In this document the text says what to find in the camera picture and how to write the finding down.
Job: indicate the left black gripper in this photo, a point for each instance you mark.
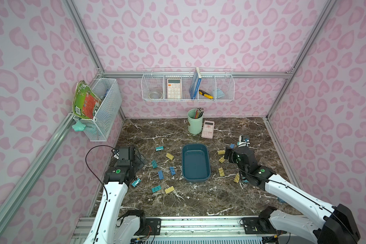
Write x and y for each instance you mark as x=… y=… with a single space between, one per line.
x=137 y=157

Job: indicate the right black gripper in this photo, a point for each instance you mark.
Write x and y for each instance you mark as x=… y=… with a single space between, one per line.
x=229 y=153

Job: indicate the teal plastic storage box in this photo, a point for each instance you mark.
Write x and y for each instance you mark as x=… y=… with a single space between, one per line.
x=195 y=163

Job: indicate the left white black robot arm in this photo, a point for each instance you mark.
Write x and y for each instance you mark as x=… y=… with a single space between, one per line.
x=108 y=227

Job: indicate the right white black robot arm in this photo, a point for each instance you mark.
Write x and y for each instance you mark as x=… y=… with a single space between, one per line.
x=320 y=223

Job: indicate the pink calculator on table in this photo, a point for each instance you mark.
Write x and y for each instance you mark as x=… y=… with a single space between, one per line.
x=208 y=129

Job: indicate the mint green pen cup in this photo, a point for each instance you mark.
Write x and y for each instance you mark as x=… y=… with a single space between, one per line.
x=195 y=121

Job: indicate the light blue item in shelf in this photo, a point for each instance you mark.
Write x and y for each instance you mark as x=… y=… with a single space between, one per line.
x=219 y=94

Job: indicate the white mesh side basket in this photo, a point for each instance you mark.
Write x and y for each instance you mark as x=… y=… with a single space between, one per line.
x=98 y=129

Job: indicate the yellow black utility knife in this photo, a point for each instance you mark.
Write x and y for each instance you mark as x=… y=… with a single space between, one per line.
x=205 y=94

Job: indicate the clear tape roll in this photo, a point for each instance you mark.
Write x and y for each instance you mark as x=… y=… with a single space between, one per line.
x=155 y=95

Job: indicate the green red booklet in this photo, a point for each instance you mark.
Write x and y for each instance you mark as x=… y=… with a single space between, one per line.
x=85 y=103

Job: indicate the blue book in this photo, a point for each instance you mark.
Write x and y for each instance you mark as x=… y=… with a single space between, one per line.
x=194 y=88

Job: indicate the white orange calculator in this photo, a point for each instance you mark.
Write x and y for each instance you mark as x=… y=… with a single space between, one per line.
x=174 y=88

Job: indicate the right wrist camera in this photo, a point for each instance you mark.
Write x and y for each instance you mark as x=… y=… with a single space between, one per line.
x=244 y=140

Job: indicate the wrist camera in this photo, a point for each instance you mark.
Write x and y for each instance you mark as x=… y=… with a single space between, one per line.
x=115 y=153
x=244 y=140

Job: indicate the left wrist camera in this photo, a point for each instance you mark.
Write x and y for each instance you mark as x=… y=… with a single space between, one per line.
x=115 y=153

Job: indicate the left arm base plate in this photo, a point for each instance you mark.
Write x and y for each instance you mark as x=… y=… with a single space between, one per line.
x=151 y=227

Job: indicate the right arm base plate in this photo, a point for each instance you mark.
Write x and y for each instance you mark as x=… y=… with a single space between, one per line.
x=257 y=225

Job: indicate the white wire wall shelf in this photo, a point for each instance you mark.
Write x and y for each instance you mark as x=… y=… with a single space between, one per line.
x=156 y=80

